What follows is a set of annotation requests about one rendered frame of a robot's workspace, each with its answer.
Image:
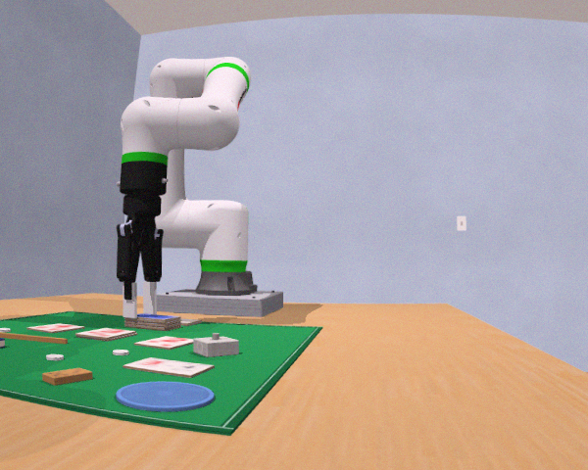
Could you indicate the long thin brown stick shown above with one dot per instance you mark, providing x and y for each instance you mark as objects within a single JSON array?
[{"x": 34, "y": 338}]

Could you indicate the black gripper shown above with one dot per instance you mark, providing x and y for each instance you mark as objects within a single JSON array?
[{"x": 141, "y": 210}]

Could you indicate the green card cloth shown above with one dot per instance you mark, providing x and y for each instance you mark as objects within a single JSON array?
[
  {"x": 235, "y": 377},
  {"x": 226, "y": 427}
]

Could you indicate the blue round coaster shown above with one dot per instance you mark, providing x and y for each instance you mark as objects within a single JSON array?
[{"x": 165, "y": 396}]

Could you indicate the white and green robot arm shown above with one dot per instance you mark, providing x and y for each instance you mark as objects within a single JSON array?
[{"x": 153, "y": 128}]

